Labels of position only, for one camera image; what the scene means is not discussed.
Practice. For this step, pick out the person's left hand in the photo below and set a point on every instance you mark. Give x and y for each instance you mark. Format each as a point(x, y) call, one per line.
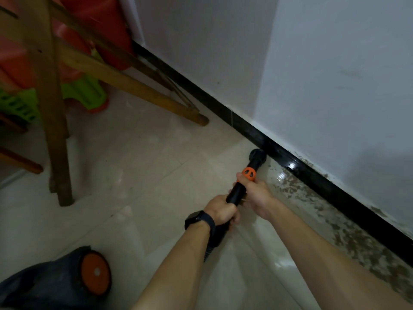
point(219, 211)

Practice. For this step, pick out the person's right hand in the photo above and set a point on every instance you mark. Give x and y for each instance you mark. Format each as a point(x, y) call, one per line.
point(258, 196)

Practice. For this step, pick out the grey vacuum cleaner orange knobs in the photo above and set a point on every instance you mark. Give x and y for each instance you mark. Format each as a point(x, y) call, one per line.
point(48, 284)

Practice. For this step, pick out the person's left forearm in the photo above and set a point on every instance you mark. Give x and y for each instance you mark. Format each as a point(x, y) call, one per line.
point(174, 274)

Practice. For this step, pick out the person's right forearm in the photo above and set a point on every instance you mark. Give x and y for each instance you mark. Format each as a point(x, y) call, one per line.
point(329, 271)

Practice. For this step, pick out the black smartwatch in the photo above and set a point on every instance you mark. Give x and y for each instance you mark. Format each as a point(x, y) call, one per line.
point(201, 221)

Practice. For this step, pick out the black baseboard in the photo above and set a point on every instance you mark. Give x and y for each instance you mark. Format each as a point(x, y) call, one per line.
point(322, 184)

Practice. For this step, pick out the green plastic stool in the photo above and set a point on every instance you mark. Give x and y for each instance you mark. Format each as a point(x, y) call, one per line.
point(84, 91)

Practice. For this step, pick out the wooden folding table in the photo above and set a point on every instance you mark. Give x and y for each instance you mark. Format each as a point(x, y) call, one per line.
point(55, 125)

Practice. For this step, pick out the pink plastic stool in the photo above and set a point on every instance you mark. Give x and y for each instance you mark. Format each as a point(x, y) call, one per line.
point(16, 67)

